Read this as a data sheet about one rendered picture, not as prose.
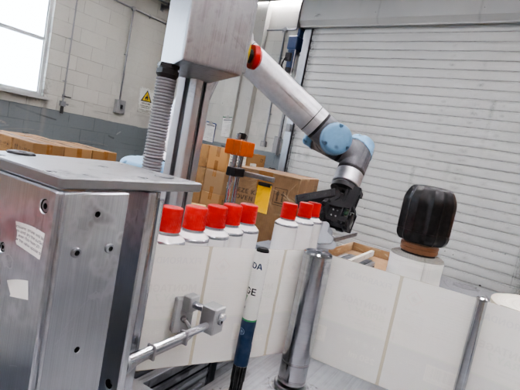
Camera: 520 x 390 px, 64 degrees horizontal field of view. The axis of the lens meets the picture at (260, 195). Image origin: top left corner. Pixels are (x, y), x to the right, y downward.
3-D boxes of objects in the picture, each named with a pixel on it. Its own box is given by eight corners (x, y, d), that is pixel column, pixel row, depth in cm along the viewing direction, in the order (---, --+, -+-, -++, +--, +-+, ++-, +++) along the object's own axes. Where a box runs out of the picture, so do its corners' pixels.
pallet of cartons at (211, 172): (206, 254, 443) (226, 148, 431) (154, 233, 490) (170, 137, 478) (267, 244, 543) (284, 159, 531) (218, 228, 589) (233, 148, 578)
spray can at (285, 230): (277, 299, 88) (295, 206, 86) (256, 292, 90) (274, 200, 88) (288, 295, 92) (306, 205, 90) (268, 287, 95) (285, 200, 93)
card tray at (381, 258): (395, 280, 145) (398, 269, 144) (326, 258, 157) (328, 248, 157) (411, 268, 170) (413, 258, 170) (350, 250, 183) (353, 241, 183)
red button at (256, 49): (249, 39, 63) (267, 45, 64) (240, 43, 66) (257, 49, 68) (244, 64, 63) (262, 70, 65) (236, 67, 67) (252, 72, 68)
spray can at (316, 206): (303, 288, 99) (320, 204, 97) (284, 281, 102) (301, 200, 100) (312, 284, 104) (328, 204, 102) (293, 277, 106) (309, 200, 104)
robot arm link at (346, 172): (334, 162, 112) (340, 179, 118) (328, 176, 110) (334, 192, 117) (361, 168, 108) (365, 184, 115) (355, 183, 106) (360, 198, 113)
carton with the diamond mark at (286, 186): (285, 259, 135) (301, 179, 133) (219, 241, 143) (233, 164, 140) (305, 245, 164) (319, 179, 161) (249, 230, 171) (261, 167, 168)
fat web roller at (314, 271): (298, 400, 53) (328, 258, 51) (267, 384, 55) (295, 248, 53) (312, 386, 57) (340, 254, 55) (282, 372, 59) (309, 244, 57)
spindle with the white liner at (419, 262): (415, 381, 64) (461, 192, 61) (359, 357, 68) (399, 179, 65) (424, 360, 72) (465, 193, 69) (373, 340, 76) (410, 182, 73)
